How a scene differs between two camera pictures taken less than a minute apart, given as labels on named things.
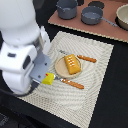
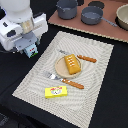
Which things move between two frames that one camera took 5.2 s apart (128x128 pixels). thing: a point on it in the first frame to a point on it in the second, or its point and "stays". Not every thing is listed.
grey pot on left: x=67 y=9 stays
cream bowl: x=121 y=17 stays
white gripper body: x=20 y=64 to x=15 y=36
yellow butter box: x=48 y=79 to x=58 y=91
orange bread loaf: x=72 y=63 stays
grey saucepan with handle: x=92 y=15 stays
